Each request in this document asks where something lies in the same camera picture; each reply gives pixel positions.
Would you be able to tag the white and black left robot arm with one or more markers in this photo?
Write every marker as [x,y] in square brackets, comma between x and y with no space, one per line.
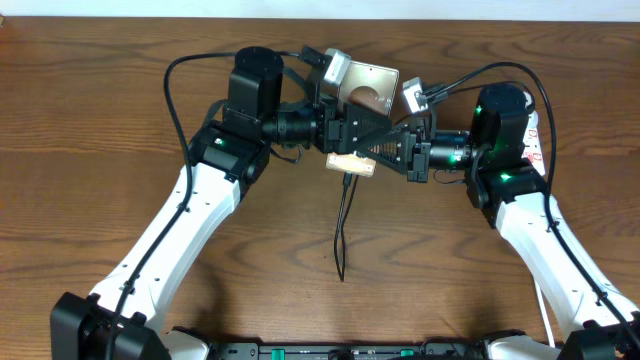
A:
[123,316]

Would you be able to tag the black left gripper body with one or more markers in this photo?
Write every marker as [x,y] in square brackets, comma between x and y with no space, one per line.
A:
[331,113]

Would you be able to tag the white power strip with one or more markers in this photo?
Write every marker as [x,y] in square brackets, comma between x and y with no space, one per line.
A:
[532,145]

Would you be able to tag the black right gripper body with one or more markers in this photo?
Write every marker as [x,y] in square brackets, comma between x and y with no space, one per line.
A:
[421,151]

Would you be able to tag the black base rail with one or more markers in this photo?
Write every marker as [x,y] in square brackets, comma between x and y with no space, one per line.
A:
[427,350]

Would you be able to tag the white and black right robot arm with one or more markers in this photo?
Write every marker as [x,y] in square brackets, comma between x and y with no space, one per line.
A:
[596,320]

